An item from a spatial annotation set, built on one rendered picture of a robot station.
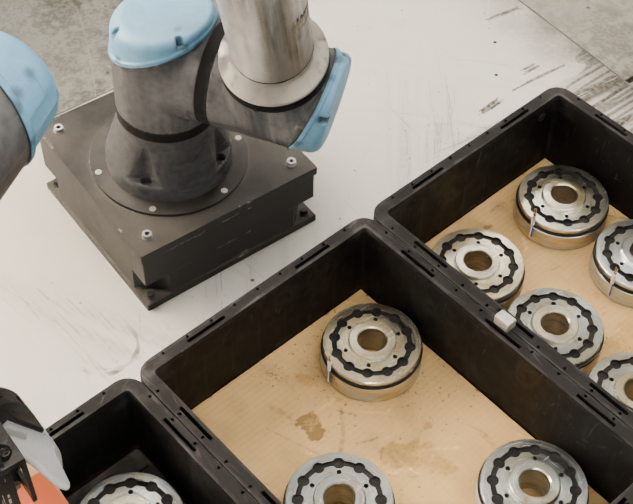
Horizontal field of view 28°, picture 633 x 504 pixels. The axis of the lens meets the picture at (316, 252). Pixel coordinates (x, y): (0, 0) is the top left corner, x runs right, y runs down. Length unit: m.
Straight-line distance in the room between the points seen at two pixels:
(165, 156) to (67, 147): 0.16
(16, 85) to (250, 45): 0.52
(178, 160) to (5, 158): 0.76
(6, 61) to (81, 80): 2.13
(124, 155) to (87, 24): 1.55
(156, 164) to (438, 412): 0.44
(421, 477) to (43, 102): 0.64
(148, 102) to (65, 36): 1.59
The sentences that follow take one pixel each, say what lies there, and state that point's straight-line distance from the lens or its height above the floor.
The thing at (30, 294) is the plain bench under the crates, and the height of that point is 0.70.
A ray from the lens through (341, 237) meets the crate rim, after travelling 1.27.
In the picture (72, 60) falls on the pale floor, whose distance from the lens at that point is 2.91.
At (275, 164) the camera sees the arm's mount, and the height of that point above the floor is 0.80.
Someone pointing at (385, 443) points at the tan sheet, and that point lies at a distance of 1.25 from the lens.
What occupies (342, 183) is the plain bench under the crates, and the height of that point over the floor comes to 0.70.
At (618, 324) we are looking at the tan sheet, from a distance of 1.37.
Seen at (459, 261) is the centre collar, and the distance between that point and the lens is 1.34.
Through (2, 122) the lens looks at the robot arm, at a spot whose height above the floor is 1.42.
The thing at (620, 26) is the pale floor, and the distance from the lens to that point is 3.06.
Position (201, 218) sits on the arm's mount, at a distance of 1.47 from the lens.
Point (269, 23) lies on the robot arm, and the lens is 1.18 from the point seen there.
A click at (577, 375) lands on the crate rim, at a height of 0.93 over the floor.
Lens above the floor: 1.89
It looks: 50 degrees down
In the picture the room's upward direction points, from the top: 1 degrees clockwise
